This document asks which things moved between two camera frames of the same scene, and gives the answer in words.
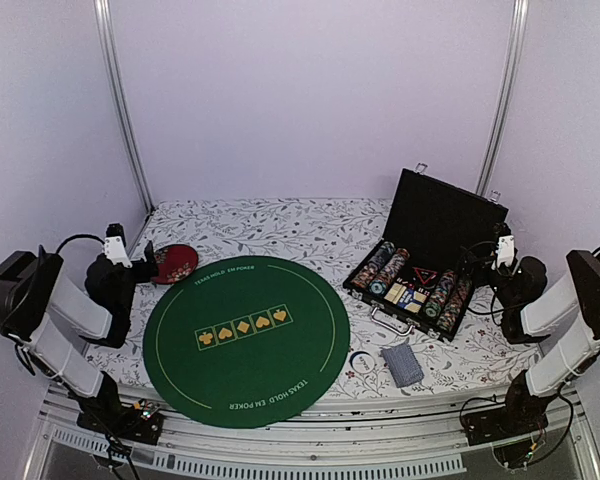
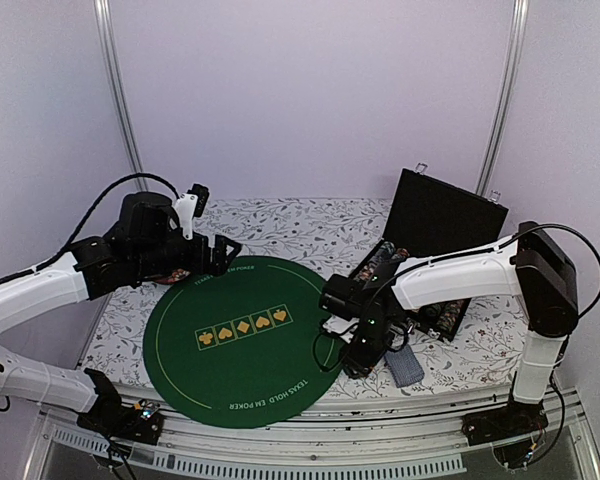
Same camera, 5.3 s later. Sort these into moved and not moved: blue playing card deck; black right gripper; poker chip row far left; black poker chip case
Moved: black right gripper
Not moved: black poker chip case; blue playing card deck; poker chip row far left
